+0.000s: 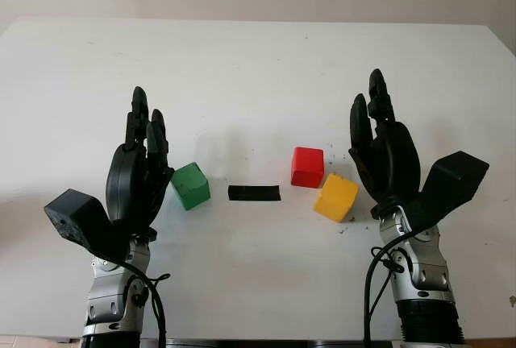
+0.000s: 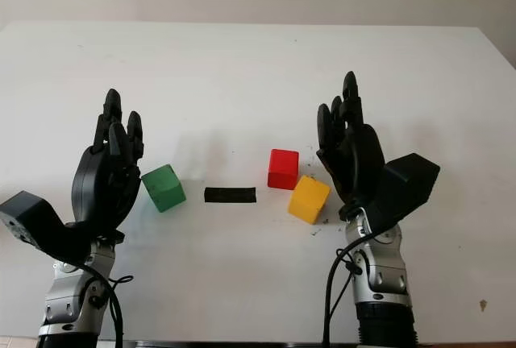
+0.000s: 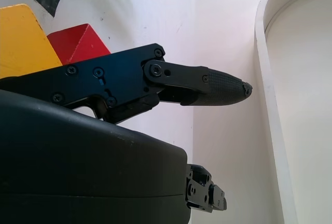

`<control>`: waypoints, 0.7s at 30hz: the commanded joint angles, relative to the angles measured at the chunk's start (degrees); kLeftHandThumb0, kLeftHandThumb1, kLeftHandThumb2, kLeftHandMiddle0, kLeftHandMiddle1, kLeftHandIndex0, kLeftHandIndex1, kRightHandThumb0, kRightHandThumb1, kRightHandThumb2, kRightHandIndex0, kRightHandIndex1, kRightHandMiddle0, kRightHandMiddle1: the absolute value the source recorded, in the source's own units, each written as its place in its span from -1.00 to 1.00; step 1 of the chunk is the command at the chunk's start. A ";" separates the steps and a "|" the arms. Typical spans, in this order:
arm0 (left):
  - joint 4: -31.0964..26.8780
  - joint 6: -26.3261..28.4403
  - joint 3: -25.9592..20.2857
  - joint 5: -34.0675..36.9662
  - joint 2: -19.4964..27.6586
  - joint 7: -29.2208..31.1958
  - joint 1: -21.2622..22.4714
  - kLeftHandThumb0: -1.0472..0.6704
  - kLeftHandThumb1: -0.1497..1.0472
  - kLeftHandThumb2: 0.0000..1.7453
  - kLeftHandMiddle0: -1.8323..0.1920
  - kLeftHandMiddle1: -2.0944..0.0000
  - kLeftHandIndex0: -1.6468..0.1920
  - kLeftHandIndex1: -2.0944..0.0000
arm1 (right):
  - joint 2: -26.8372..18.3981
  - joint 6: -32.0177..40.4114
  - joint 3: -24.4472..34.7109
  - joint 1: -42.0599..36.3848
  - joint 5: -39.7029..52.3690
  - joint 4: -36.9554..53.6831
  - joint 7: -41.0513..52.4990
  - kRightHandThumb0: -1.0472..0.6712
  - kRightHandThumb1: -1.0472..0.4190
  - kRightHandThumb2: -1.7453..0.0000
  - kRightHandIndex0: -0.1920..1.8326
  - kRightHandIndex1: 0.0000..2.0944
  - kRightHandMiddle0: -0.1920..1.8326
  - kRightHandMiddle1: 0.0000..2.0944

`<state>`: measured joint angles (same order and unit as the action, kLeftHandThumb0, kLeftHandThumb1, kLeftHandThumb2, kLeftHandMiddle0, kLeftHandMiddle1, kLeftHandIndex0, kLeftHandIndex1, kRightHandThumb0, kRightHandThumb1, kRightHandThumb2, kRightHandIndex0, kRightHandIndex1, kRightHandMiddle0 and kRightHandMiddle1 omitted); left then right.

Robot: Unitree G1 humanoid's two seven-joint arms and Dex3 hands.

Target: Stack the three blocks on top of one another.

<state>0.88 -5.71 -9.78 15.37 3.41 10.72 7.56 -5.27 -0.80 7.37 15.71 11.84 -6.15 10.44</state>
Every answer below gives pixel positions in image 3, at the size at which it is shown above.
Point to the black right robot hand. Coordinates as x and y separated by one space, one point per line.
77 161

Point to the red wooden block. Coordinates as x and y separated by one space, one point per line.
75 42

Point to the yellow wooden block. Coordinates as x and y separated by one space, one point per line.
23 42

